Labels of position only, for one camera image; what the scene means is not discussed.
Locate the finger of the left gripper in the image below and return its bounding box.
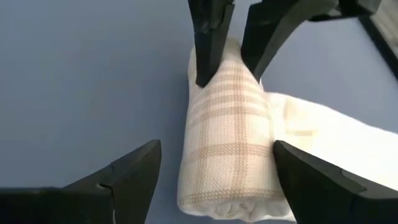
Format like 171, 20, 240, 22
188, 0, 236, 88
241, 0, 340, 82

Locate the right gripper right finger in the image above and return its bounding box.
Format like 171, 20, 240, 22
273, 139, 398, 224

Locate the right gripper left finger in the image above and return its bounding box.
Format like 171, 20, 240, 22
0, 139, 162, 224

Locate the white checked towel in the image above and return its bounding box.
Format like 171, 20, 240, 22
177, 37, 398, 223

